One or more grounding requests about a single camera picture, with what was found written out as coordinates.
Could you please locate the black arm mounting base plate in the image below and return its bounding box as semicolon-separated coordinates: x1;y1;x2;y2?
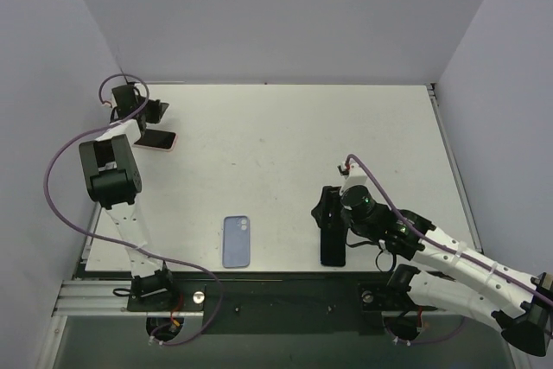
127;271;420;334

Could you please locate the aluminium table edge rail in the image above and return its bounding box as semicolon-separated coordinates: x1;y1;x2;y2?
51;83;136;318
426;84;483;253

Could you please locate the lilac phone case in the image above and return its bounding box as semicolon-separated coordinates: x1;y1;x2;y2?
222;215;251;269

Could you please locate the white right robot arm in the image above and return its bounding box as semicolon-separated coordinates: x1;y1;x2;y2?
311;185;552;357

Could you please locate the aluminium table edge rail left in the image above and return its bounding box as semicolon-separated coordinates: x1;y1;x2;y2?
51;83;136;318

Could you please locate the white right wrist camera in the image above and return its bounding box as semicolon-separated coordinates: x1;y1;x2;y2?
338;161;367;196

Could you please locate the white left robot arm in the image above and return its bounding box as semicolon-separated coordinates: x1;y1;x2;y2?
79;83;178;310

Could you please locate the aluminium table edge rail right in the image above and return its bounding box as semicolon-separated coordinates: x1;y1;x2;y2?
426;84;483;253

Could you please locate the black phone from lilac case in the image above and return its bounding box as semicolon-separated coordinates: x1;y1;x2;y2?
319;186;346;268

